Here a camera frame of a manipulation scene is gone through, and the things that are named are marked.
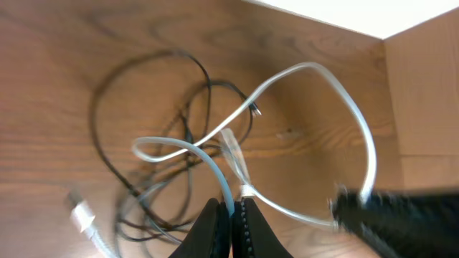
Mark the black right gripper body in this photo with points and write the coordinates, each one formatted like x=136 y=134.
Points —
x=402 y=224

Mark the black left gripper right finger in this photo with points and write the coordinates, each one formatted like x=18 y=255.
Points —
x=252 y=236

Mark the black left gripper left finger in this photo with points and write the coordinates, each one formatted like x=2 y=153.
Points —
x=209 y=237

